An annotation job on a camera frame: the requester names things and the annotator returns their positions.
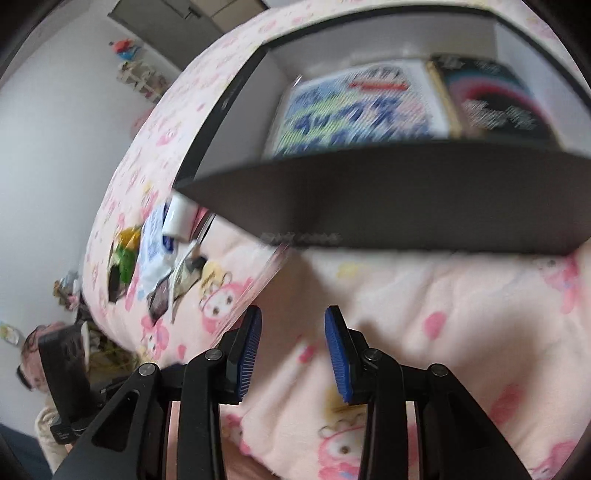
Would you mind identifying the dark clear packet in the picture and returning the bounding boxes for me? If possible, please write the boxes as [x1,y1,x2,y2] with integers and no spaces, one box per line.
[172,255,207,300]

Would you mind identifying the black snack packet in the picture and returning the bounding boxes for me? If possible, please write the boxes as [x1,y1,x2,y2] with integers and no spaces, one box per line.
[427,53,570,149]

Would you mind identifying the grey door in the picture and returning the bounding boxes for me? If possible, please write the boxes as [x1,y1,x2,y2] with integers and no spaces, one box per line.
[108,0,269,43]

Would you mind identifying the white tube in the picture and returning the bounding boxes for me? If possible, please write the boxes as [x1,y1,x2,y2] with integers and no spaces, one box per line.
[161,194,199,243]

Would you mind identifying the black storage box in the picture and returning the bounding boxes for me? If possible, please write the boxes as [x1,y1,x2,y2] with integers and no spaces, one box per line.
[173,7,591,259]

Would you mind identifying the pink printed blanket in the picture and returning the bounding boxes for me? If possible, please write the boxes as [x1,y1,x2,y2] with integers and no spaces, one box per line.
[82,0,591,480]

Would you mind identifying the small toys on floor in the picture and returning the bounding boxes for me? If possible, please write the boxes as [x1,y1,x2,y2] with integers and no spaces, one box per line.
[52,271,83,309]

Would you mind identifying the blue and white snack packet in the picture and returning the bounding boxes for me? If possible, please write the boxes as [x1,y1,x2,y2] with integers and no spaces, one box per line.
[265,62,452,160]

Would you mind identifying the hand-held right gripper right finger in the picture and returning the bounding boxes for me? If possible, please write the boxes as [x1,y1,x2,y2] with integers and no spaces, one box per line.
[324,305,532,480]

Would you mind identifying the white wall shelf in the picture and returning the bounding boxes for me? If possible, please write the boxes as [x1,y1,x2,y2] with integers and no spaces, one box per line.
[115,59,168,99]

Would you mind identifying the red and blue toy figure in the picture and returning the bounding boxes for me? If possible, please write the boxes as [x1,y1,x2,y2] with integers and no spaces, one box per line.
[110,39,140,62]

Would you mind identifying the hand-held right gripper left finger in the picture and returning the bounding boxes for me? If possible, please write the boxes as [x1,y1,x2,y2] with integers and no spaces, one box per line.
[55,305,262,480]

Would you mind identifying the green and yellow packet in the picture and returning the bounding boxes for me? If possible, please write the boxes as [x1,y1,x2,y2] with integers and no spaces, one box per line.
[108,225,142,303]

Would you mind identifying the pink and black bag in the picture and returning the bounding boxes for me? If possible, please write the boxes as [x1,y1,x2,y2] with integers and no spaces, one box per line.
[16,324,52,393]

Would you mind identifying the blue and white pouch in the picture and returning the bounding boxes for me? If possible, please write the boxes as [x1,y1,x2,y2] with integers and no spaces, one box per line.
[137,203,180,291]

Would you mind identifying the small black packet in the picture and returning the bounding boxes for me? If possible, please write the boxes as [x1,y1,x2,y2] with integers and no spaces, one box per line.
[147,281,175,322]

